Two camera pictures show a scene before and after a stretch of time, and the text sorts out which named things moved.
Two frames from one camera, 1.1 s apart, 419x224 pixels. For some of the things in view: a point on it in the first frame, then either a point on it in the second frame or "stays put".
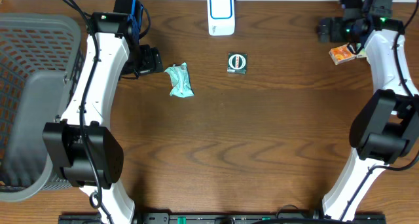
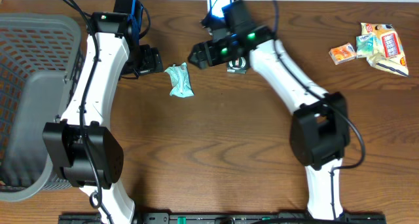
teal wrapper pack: x=180 y=81 stays put
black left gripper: x=154 y=64 stays put
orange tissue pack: x=341 y=54 stays put
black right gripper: x=335 y=33 to x=208 y=58
